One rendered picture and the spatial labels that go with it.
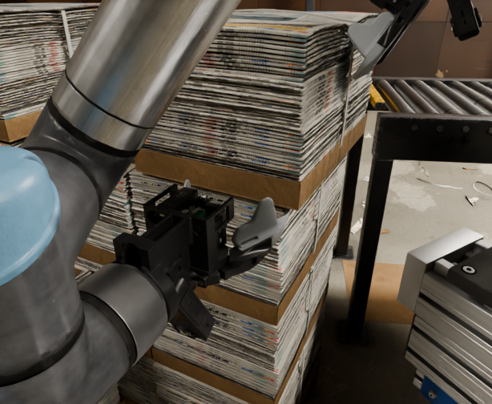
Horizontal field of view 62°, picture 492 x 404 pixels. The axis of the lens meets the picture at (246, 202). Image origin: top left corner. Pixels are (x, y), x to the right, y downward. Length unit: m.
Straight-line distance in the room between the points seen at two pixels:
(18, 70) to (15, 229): 0.74
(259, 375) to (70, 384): 0.57
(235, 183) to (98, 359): 0.35
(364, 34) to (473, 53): 3.98
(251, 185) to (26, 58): 0.55
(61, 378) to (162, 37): 0.21
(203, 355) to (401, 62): 3.86
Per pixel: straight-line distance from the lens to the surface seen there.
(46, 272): 0.24
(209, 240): 0.37
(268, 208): 0.44
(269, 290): 0.67
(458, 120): 1.21
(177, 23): 0.28
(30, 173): 0.22
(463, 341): 0.63
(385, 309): 1.72
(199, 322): 0.44
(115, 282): 0.33
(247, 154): 0.55
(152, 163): 0.66
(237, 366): 0.84
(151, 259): 0.34
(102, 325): 0.31
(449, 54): 4.52
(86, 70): 0.30
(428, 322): 0.65
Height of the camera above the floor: 1.11
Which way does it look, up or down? 28 degrees down
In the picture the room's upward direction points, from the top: straight up
